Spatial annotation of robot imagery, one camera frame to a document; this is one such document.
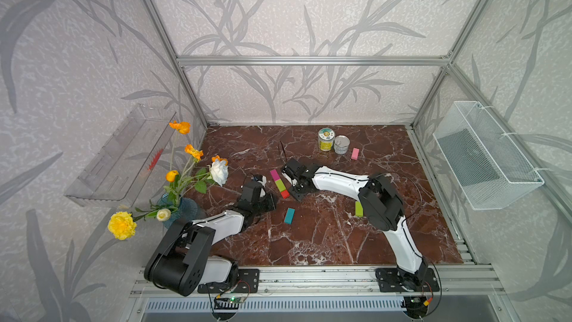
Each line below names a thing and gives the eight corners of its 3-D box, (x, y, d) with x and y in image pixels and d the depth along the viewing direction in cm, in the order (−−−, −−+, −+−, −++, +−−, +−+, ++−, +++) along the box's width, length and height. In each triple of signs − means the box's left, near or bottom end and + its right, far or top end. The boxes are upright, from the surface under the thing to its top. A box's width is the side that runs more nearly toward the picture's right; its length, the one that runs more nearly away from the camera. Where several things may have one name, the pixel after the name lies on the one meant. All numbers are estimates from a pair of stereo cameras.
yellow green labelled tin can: (318, 151, 112) (319, 139, 105) (317, 140, 117) (318, 127, 110) (333, 151, 112) (335, 139, 105) (331, 140, 117) (333, 127, 110)
